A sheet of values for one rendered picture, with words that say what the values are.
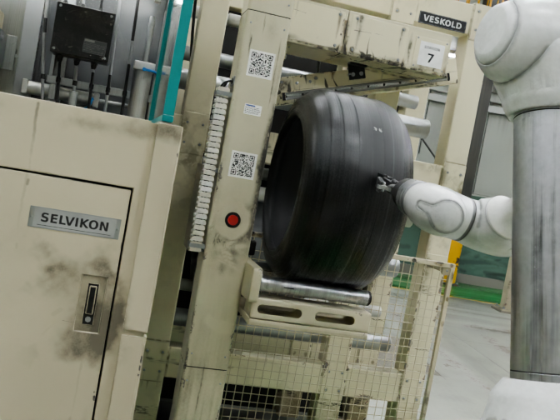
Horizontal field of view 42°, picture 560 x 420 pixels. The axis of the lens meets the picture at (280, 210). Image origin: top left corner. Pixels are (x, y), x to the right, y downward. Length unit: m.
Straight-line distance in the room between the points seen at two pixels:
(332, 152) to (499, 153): 10.19
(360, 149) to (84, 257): 0.94
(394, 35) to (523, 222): 1.52
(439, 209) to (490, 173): 10.48
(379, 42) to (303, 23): 0.27
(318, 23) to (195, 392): 1.22
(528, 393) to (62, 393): 0.76
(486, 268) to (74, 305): 10.98
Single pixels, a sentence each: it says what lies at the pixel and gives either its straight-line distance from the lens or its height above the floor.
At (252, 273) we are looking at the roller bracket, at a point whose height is 0.93.
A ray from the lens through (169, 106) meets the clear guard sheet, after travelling 1.26.
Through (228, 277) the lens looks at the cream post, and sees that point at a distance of 2.11.
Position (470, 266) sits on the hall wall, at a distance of 11.95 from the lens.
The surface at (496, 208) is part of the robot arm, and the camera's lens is 1.63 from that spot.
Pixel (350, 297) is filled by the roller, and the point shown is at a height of 0.90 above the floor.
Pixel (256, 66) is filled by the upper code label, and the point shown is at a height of 1.50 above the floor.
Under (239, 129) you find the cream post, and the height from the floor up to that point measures 1.32.
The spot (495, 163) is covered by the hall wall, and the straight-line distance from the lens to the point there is 12.05.
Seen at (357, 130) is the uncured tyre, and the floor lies 1.37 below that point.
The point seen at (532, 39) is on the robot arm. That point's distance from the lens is 1.07.
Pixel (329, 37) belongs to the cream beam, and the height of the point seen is 1.68.
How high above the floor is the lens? 1.22
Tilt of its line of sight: 3 degrees down
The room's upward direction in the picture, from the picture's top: 10 degrees clockwise
